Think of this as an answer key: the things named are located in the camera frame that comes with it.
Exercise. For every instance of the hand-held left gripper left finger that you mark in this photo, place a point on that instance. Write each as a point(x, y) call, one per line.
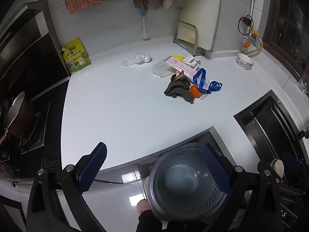
point(93, 166)

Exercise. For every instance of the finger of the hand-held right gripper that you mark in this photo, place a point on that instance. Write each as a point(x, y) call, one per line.
point(291, 160)

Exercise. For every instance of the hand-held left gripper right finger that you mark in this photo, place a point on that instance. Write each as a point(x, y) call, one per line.
point(216, 168)

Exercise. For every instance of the grey perforated trash bin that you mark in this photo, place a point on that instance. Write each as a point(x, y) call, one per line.
point(183, 174)

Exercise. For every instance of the dark cloth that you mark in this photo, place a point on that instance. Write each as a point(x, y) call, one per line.
point(177, 88)

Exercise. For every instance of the blue ribbon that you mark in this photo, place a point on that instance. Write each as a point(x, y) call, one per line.
point(202, 76)

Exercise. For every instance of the pink plastic package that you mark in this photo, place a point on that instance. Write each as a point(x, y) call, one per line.
point(190, 73)

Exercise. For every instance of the clear plastic jar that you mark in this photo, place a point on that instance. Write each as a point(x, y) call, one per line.
point(162, 69)

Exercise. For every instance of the white cup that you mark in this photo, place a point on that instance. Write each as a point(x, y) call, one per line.
point(278, 168)

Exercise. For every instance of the black kitchen sink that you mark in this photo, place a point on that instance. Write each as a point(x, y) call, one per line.
point(265, 125)

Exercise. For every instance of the pink slipper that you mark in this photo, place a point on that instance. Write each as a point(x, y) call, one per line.
point(142, 206)

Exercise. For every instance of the clear glass mug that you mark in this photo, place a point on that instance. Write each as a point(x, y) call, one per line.
point(303, 83)

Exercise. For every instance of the person's leg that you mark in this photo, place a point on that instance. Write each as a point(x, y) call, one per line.
point(151, 222)

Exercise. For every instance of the brown cooking pan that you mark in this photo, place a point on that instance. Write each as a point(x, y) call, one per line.
point(18, 116)

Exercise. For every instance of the white patterned bowl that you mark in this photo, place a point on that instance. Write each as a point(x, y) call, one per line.
point(245, 61)

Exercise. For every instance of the yellow seasoning pouch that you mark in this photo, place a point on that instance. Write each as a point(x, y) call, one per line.
point(76, 58)

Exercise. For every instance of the crumpled clear plastic bag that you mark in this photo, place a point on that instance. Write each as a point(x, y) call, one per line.
point(136, 59)

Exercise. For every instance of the yellow lid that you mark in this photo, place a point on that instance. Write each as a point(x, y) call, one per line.
point(178, 57)

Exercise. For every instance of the metal cutting board rack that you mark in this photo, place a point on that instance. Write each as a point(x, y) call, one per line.
point(193, 49)

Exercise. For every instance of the black range hood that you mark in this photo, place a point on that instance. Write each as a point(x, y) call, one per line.
point(29, 43)

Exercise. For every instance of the blue bottle brush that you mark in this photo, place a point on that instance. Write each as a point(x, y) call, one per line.
point(144, 26)

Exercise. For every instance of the white cutting board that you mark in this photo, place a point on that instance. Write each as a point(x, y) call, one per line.
point(200, 12)

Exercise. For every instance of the metal gas pipe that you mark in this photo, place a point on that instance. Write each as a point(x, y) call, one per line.
point(253, 7)

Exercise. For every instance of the orange dish cloth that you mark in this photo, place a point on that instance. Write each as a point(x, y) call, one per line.
point(84, 0)

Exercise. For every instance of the dark window frame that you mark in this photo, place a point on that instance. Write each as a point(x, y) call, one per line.
point(287, 17)

